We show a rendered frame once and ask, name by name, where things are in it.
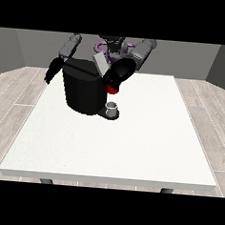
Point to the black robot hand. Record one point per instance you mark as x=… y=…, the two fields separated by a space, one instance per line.
x=53 y=67
x=120 y=72

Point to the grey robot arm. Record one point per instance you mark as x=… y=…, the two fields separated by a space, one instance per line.
x=142 y=52
x=69 y=46

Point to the red pod holder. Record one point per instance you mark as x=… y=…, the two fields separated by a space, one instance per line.
x=112 y=90

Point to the pale grey machine lid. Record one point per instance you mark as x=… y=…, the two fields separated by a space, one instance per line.
x=100 y=63

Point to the black coffee machine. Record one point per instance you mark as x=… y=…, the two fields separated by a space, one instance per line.
x=83 y=88

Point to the grey robot trunk purple rings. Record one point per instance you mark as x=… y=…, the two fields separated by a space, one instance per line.
x=112 y=44

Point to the small grey cup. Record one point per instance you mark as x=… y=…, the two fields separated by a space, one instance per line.
x=112 y=108

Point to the dark table leg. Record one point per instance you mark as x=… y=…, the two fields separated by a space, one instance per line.
x=46 y=181

